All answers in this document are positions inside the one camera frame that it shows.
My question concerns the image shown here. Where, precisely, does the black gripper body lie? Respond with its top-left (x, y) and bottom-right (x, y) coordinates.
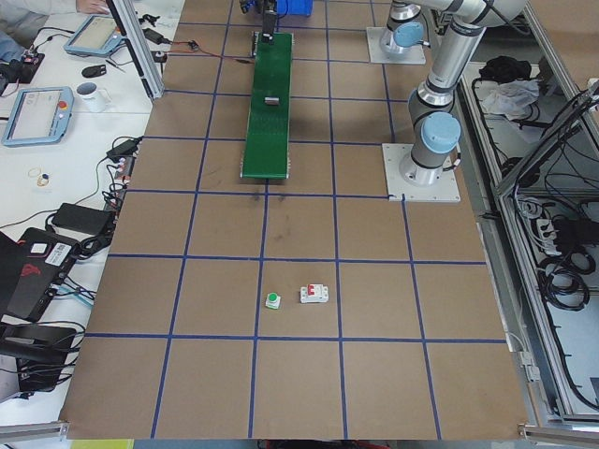
top-left (239, 0), bottom-right (278, 14)

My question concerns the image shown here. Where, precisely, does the brown cylindrical capacitor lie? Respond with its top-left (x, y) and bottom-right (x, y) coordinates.
top-left (264, 96), bottom-right (280, 106)

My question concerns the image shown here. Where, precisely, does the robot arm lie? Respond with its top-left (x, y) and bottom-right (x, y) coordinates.
top-left (239, 1), bottom-right (425, 48)
top-left (409, 0), bottom-right (526, 171)

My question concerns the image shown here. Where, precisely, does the blue plastic bin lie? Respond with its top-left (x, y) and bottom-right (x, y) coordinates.
top-left (277, 0), bottom-right (314, 17)

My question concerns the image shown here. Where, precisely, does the green conveyor belt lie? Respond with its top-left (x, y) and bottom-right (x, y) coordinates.
top-left (241, 33), bottom-right (294, 180)

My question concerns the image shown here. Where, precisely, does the black power adapter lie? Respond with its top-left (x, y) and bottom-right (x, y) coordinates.
top-left (142, 28), bottom-right (171, 45)

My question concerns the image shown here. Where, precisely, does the black speed knob box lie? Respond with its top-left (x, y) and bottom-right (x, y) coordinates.
top-left (152, 51), bottom-right (168, 64)

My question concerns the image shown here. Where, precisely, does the far teach pendant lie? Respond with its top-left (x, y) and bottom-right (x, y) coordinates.
top-left (64, 14), bottom-right (123, 57)

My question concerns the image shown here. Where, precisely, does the teach pendant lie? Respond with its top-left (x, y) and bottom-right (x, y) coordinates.
top-left (1, 86), bottom-right (74, 147)
top-left (64, 14), bottom-right (123, 57)

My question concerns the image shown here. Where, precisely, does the black computer mouse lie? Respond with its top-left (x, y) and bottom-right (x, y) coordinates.
top-left (81, 65), bottom-right (107, 79)

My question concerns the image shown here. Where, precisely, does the white mug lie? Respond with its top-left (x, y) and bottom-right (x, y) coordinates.
top-left (76, 82), bottom-right (112, 113)

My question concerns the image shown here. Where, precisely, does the near teach pendant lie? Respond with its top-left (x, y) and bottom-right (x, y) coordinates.
top-left (1, 86), bottom-right (74, 147)

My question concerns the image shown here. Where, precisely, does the white crumpled cloth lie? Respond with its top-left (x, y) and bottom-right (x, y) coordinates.
top-left (481, 80), bottom-right (540, 120)

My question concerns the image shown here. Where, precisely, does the white red circuit breaker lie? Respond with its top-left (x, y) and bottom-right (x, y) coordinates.
top-left (299, 283), bottom-right (329, 304)

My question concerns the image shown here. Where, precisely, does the black power brick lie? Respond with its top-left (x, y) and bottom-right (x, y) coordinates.
top-left (51, 203), bottom-right (115, 235)

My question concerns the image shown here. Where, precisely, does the black laptop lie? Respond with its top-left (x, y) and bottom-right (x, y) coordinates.
top-left (1, 227), bottom-right (80, 322)

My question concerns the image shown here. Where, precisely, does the red black conveyor wire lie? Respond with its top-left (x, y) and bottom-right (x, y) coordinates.
top-left (168, 40), bottom-right (256, 65)

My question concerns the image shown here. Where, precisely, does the aluminium frame post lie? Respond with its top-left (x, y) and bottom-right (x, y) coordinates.
top-left (107, 0), bottom-right (165, 100)

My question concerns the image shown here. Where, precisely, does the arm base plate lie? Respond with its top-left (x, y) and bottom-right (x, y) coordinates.
top-left (382, 143), bottom-right (460, 203)
top-left (366, 27), bottom-right (426, 65)

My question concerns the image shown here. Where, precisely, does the green push button switch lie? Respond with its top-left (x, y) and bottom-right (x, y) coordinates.
top-left (265, 292), bottom-right (281, 310)

